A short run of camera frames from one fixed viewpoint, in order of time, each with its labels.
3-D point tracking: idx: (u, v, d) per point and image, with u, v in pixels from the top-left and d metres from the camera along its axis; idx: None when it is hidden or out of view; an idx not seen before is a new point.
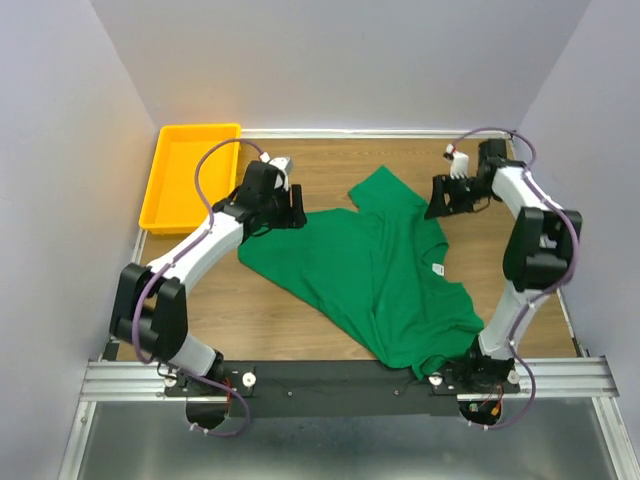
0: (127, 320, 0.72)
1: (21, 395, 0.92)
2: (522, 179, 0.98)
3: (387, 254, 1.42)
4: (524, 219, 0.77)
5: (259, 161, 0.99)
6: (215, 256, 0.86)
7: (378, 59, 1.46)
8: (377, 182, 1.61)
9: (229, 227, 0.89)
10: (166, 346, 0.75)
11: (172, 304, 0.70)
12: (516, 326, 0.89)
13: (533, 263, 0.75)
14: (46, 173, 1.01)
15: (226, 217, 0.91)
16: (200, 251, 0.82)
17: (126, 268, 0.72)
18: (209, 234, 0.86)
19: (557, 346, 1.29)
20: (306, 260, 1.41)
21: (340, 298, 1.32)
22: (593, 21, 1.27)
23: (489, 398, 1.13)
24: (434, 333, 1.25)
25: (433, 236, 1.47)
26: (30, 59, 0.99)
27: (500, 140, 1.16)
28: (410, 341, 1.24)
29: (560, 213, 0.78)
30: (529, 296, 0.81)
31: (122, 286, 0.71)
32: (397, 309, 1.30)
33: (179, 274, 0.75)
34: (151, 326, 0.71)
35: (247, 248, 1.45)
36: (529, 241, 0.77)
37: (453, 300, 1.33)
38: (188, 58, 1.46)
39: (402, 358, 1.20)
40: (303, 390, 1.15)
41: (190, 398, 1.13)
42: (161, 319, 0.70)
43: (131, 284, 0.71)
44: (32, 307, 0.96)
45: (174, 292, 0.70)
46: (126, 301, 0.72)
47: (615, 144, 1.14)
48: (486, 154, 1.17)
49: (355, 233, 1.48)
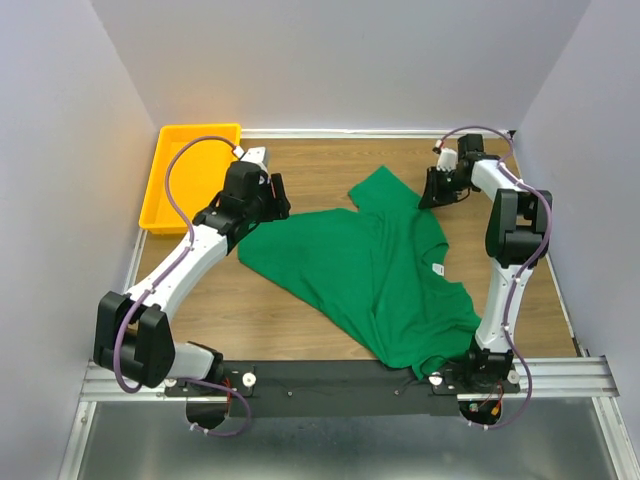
0: (110, 349, 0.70)
1: (22, 395, 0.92)
2: (497, 168, 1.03)
3: (387, 254, 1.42)
4: (500, 200, 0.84)
5: (239, 163, 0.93)
6: (198, 274, 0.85)
7: (378, 59, 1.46)
8: (377, 183, 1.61)
9: (211, 241, 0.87)
10: (153, 373, 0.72)
11: (153, 335, 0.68)
12: (508, 304, 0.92)
13: (511, 240, 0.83)
14: (47, 173, 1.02)
15: (209, 229, 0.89)
16: (184, 268, 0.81)
17: (104, 298, 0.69)
18: (191, 252, 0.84)
19: (556, 345, 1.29)
20: (306, 260, 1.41)
21: (340, 298, 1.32)
22: (593, 21, 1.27)
23: (489, 398, 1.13)
24: (434, 333, 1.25)
25: (432, 237, 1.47)
26: (31, 58, 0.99)
27: (477, 135, 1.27)
28: (409, 341, 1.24)
29: (533, 191, 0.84)
30: (513, 269, 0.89)
31: (101, 317, 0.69)
32: (397, 309, 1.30)
33: (159, 302, 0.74)
34: (134, 356, 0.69)
35: (247, 249, 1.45)
36: (505, 219, 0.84)
37: (453, 300, 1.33)
38: (188, 58, 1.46)
39: (402, 358, 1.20)
40: (303, 390, 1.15)
41: (190, 399, 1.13)
42: (143, 349, 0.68)
43: (110, 314, 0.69)
44: (32, 307, 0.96)
45: (154, 322, 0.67)
46: (107, 331, 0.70)
47: (615, 144, 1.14)
48: (465, 149, 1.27)
49: (355, 233, 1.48)
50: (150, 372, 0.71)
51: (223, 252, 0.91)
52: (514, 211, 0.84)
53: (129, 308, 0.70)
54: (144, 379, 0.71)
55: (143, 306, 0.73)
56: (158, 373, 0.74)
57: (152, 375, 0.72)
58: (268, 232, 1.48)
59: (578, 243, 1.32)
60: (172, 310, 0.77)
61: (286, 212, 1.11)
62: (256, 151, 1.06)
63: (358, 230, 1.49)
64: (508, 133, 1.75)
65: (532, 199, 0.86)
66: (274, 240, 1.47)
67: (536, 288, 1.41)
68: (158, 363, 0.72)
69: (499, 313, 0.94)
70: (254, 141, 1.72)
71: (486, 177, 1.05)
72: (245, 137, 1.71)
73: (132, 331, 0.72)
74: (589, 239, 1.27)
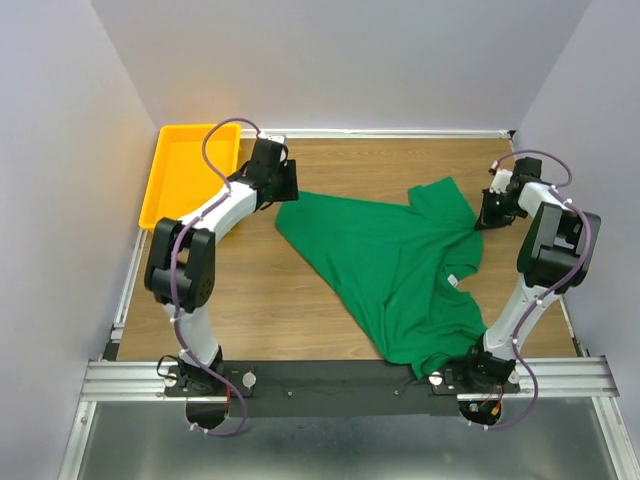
0: (162, 269, 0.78)
1: (21, 395, 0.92)
2: (549, 191, 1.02)
3: (415, 253, 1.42)
4: (542, 213, 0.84)
5: (263, 137, 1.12)
6: (233, 219, 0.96)
7: (379, 59, 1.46)
8: (433, 189, 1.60)
9: (246, 193, 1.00)
10: (200, 296, 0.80)
11: (203, 250, 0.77)
12: (523, 322, 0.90)
13: (545, 256, 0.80)
14: (46, 172, 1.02)
15: (241, 185, 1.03)
16: (225, 208, 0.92)
17: (160, 222, 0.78)
18: (228, 198, 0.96)
19: (557, 345, 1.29)
20: (335, 244, 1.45)
21: (357, 284, 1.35)
22: (593, 21, 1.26)
23: (489, 398, 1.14)
24: (437, 336, 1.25)
25: (470, 252, 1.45)
26: (30, 58, 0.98)
27: (536, 161, 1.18)
28: (412, 339, 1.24)
29: (580, 213, 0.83)
30: (535, 291, 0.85)
31: (156, 237, 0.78)
32: (409, 306, 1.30)
33: (208, 226, 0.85)
34: (185, 273, 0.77)
35: (286, 225, 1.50)
36: (543, 233, 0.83)
37: (461, 312, 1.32)
38: (188, 58, 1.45)
39: (403, 353, 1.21)
40: (303, 390, 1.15)
41: (190, 399, 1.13)
42: (193, 265, 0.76)
43: (166, 235, 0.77)
44: (32, 307, 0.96)
45: (204, 239, 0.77)
46: (160, 252, 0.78)
47: (615, 144, 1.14)
48: (519, 172, 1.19)
49: (386, 230, 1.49)
50: (198, 293, 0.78)
51: (252, 207, 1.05)
52: (553, 228, 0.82)
53: (181, 233, 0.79)
54: (191, 299, 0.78)
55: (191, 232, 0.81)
56: (201, 297, 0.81)
57: (199, 297, 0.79)
58: (290, 218, 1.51)
59: None
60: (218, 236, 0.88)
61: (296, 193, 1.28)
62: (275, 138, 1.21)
63: (389, 228, 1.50)
64: (508, 133, 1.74)
65: (577, 222, 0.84)
66: (292, 228, 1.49)
67: None
68: (202, 285, 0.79)
69: (511, 325, 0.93)
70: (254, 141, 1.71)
71: (534, 196, 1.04)
72: (245, 138, 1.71)
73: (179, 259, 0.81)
74: None
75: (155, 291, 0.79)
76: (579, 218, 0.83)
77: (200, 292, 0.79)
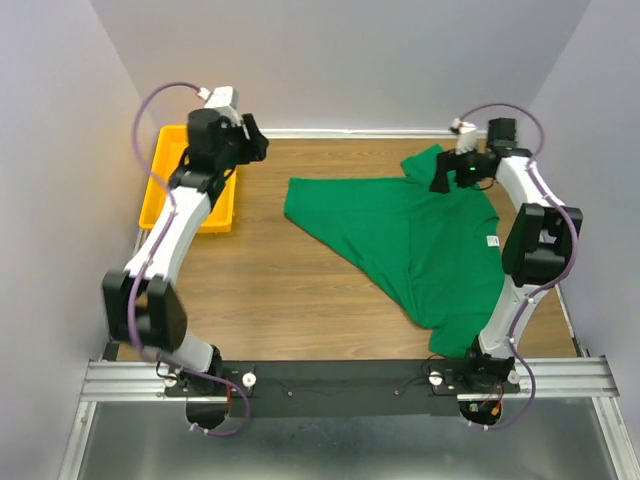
0: (123, 327, 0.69)
1: (20, 396, 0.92)
2: (526, 169, 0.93)
3: (426, 224, 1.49)
4: (523, 217, 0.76)
5: (196, 113, 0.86)
6: (190, 233, 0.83)
7: (378, 58, 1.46)
8: (425, 156, 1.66)
9: (194, 202, 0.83)
10: (173, 338, 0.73)
11: (164, 302, 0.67)
12: (515, 321, 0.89)
13: (531, 262, 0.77)
14: (46, 171, 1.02)
15: (188, 190, 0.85)
16: (175, 235, 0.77)
17: (104, 281, 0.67)
18: (177, 216, 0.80)
19: (557, 345, 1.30)
20: (351, 228, 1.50)
21: (378, 258, 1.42)
22: (594, 21, 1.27)
23: (489, 398, 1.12)
24: (466, 295, 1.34)
25: (480, 212, 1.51)
26: (28, 56, 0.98)
27: (510, 118, 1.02)
28: (439, 303, 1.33)
29: (562, 210, 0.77)
30: (525, 289, 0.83)
31: (106, 297, 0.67)
32: (435, 274, 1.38)
33: (160, 270, 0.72)
34: (150, 325, 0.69)
35: (298, 215, 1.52)
36: (528, 237, 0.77)
37: (491, 270, 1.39)
38: (187, 57, 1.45)
39: (432, 318, 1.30)
40: (303, 391, 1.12)
41: (190, 398, 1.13)
42: (158, 317, 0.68)
43: (115, 296, 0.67)
44: (33, 306, 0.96)
45: (162, 289, 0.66)
46: (115, 310, 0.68)
47: (616, 145, 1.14)
48: (494, 135, 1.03)
49: (395, 204, 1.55)
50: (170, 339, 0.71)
51: (206, 210, 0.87)
52: (539, 231, 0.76)
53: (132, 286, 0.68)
54: (165, 345, 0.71)
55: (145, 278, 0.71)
56: (176, 337, 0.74)
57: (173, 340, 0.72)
58: (303, 209, 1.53)
59: (578, 244, 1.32)
60: (177, 269, 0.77)
61: (262, 153, 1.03)
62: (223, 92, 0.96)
63: (397, 201, 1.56)
64: None
65: (558, 216, 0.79)
66: (302, 217, 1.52)
67: None
68: (175, 327, 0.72)
69: (505, 325, 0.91)
70: None
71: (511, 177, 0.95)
72: None
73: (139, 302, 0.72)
74: (590, 241, 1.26)
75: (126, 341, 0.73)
76: (559, 212, 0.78)
77: (174, 335, 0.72)
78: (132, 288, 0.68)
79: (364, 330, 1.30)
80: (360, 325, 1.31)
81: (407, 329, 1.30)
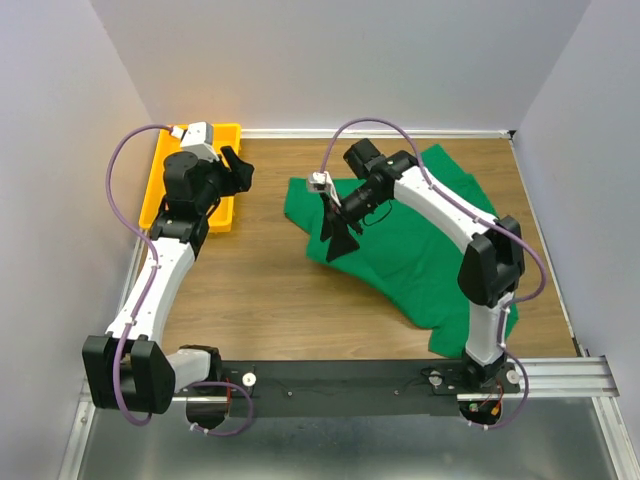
0: (108, 390, 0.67)
1: (21, 395, 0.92)
2: (431, 189, 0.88)
3: (424, 225, 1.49)
4: (475, 254, 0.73)
5: (171, 164, 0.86)
6: (174, 288, 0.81)
7: (379, 59, 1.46)
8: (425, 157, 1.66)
9: (177, 251, 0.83)
10: (161, 400, 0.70)
11: (150, 364, 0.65)
12: (500, 329, 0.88)
13: (497, 284, 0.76)
14: (46, 172, 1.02)
15: (170, 240, 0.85)
16: (157, 291, 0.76)
17: (86, 344, 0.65)
18: (159, 270, 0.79)
19: (556, 345, 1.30)
20: None
21: (377, 258, 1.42)
22: (593, 21, 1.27)
23: (489, 398, 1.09)
24: (466, 294, 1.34)
25: None
26: (28, 57, 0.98)
27: (364, 141, 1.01)
28: (439, 303, 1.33)
29: (502, 228, 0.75)
30: (501, 302, 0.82)
31: (89, 364, 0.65)
32: (435, 274, 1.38)
33: (144, 332, 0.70)
34: (136, 388, 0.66)
35: (297, 214, 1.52)
36: (488, 268, 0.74)
37: None
38: (187, 58, 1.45)
39: (432, 318, 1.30)
40: (303, 390, 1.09)
41: (190, 398, 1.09)
42: (143, 380, 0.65)
43: (99, 359, 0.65)
44: (34, 306, 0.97)
45: (148, 350, 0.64)
46: (100, 373, 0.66)
47: (616, 145, 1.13)
48: (362, 162, 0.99)
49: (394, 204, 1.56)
50: (157, 400, 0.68)
51: (191, 257, 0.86)
52: (492, 257, 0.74)
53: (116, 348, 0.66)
54: (153, 408, 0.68)
55: (129, 341, 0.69)
56: (165, 397, 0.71)
57: (161, 401, 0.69)
58: (303, 209, 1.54)
59: (578, 243, 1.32)
60: (160, 331, 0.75)
61: (246, 184, 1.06)
62: (196, 130, 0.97)
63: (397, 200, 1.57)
64: (508, 133, 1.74)
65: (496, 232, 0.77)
66: (302, 217, 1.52)
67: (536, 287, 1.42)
68: (162, 389, 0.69)
69: (493, 335, 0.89)
70: (254, 141, 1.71)
71: (422, 203, 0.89)
72: (245, 137, 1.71)
73: (124, 364, 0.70)
74: (591, 240, 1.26)
75: (112, 406, 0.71)
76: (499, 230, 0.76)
77: (161, 396, 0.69)
78: (115, 351, 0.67)
79: (363, 330, 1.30)
80: (359, 325, 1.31)
81: (407, 329, 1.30)
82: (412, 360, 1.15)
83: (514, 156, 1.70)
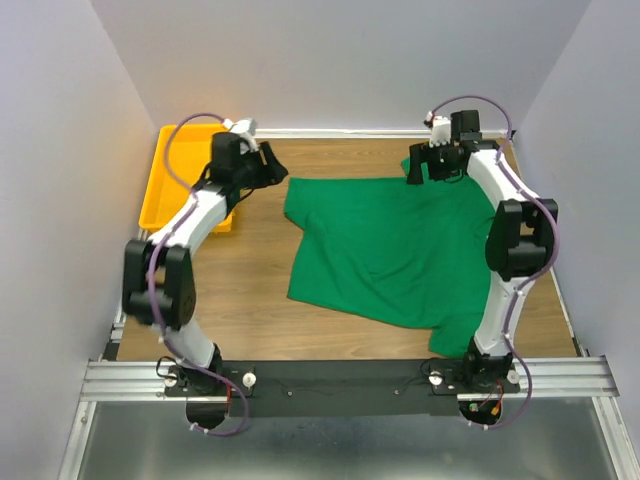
0: (139, 295, 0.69)
1: (21, 395, 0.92)
2: (496, 164, 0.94)
3: (423, 226, 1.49)
4: (503, 214, 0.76)
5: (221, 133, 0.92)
6: (209, 225, 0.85)
7: (378, 59, 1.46)
8: None
9: (217, 197, 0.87)
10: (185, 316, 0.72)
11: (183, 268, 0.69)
12: (509, 315, 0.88)
13: (516, 255, 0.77)
14: (46, 172, 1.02)
15: (208, 193, 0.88)
16: (197, 217, 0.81)
17: (127, 245, 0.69)
18: (199, 206, 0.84)
19: (557, 345, 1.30)
20: (352, 229, 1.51)
21: (375, 261, 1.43)
22: (593, 22, 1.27)
23: (489, 398, 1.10)
24: (465, 294, 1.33)
25: (478, 210, 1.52)
26: (27, 57, 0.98)
27: (472, 111, 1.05)
28: (438, 304, 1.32)
29: (537, 202, 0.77)
30: (514, 282, 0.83)
31: (126, 264, 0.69)
32: (434, 274, 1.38)
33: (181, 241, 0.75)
34: (166, 294, 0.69)
35: (297, 214, 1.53)
36: (511, 232, 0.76)
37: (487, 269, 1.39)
38: (187, 57, 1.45)
39: (432, 319, 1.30)
40: (304, 390, 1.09)
41: (190, 398, 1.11)
42: (174, 284, 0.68)
43: (136, 259, 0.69)
44: (33, 306, 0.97)
45: (182, 256, 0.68)
46: (134, 275, 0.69)
47: (616, 145, 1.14)
48: (458, 129, 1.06)
49: (394, 206, 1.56)
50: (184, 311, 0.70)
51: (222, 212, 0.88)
52: (518, 224, 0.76)
53: (153, 253, 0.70)
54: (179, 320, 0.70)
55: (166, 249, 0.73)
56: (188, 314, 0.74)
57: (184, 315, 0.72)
58: (303, 209, 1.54)
59: (578, 243, 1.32)
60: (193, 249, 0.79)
61: (279, 180, 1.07)
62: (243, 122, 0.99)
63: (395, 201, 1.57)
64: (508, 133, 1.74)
65: (534, 208, 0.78)
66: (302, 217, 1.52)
67: (537, 287, 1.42)
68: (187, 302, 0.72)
69: (499, 322, 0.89)
70: None
71: (484, 174, 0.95)
72: None
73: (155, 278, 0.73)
74: (590, 240, 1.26)
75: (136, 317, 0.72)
76: (536, 206, 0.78)
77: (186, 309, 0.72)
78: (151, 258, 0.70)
79: (363, 330, 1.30)
80: (359, 325, 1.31)
81: (407, 328, 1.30)
82: (412, 360, 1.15)
83: (514, 156, 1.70)
